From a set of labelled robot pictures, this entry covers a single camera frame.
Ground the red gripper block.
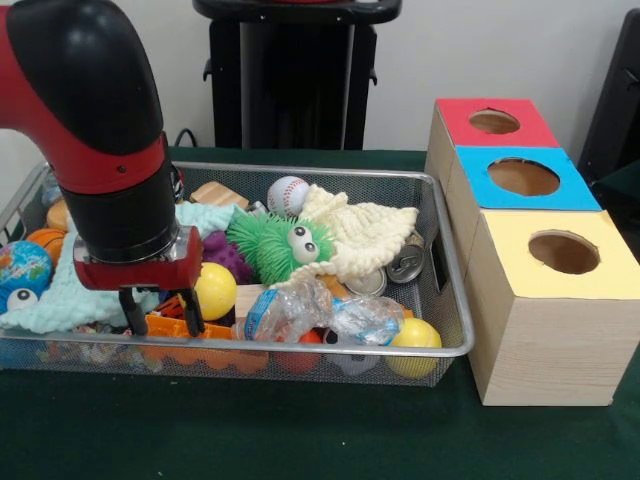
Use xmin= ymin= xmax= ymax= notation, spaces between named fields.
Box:
xmin=73 ymin=225 xmax=206 ymax=338

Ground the mint knitted cloth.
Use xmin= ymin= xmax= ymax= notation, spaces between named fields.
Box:
xmin=0 ymin=202 xmax=236 ymax=334

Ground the silver mesh bin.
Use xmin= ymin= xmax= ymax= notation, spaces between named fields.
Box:
xmin=0 ymin=158 xmax=476 ymax=389

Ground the wooden three-hole box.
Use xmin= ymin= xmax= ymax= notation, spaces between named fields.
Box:
xmin=424 ymin=98 xmax=630 ymax=407

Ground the orange plastic toy block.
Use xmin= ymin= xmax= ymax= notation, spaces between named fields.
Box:
xmin=143 ymin=312 xmax=234 ymax=341

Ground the yellow smiley ball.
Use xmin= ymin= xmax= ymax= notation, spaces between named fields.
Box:
xmin=193 ymin=262 xmax=238 ymax=322

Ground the crushed clear plastic bottle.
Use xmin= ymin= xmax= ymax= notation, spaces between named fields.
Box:
xmin=230 ymin=279 xmax=334 ymax=344

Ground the green spiky toy with eyes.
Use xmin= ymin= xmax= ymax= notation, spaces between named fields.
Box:
xmin=227 ymin=212 xmax=336 ymax=289

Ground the striped wooden block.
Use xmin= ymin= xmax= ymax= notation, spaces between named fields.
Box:
xmin=189 ymin=182 xmax=250 ymax=210

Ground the small orange basketball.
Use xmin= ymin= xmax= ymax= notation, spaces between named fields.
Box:
xmin=25 ymin=228 xmax=69 ymax=266

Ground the globe print ball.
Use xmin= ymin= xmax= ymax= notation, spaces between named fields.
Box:
xmin=0 ymin=240 xmax=55 ymax=301

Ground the white baseball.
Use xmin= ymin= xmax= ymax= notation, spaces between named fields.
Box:
xmin=266 ymin=175 xmax=311 ymax=216

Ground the cream knitted cloth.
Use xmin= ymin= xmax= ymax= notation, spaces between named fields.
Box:
xmin=272 ymin=183 xmax=420 ymax=289

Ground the plain yellow ball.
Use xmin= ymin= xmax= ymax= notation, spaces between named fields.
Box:
xmin=387 ymin=318 xmax=444 ymax=379

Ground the black upright panel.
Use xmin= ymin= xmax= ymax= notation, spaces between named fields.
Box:
xmin=577 ymin=8 xmax=640 ymax=201

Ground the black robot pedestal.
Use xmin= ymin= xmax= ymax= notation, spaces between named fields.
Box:
xmin=192 ymin=0 xmax=404 ymax=151

